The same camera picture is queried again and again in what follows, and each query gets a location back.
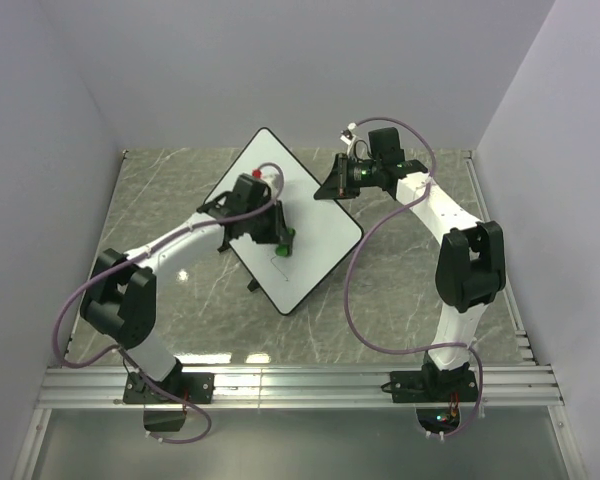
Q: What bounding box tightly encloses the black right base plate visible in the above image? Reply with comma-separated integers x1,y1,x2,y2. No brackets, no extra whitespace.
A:
380,368,479,404

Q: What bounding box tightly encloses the white whiteboard black frame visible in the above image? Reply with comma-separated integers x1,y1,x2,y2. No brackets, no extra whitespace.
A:
207,127,364,315

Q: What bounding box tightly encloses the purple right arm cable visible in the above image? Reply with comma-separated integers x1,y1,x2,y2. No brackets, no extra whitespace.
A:
347,117,484,442

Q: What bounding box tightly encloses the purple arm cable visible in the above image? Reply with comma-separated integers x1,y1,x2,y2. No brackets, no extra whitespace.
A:
347,117,484,442
53,162,286,445

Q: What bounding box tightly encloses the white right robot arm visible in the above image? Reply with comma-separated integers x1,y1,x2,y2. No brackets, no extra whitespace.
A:
314,124,506,403

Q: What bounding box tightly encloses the aluminium rail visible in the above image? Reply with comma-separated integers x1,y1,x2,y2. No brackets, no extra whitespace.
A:
35,364,564,410
464,150,538,365

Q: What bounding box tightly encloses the aluminium front rail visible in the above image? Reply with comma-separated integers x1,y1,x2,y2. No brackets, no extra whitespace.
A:
35,364,564,410

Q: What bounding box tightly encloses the green whiteboard eraser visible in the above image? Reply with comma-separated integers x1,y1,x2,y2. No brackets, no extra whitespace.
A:
275,228,296,258

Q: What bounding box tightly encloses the aluminium right side rail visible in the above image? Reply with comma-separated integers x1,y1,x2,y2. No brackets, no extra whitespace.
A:
464,150,538,365

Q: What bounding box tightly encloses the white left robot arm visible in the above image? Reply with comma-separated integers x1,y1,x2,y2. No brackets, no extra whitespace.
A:
79,163,295,402

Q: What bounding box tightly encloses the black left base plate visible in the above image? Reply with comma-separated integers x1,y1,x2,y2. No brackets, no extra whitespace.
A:
122,372,215,405

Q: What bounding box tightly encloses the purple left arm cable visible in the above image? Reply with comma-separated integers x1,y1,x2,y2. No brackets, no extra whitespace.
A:
53,162,286,445

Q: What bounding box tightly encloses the black whiteboard stand foot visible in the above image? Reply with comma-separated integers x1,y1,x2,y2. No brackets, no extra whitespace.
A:
247,279,260,292

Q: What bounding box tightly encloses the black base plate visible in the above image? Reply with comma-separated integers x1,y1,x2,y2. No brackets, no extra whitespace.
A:
380,368,479,404
122,372,215,405

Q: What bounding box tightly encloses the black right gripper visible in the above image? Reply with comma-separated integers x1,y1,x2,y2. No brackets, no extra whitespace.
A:
312,154,380,202

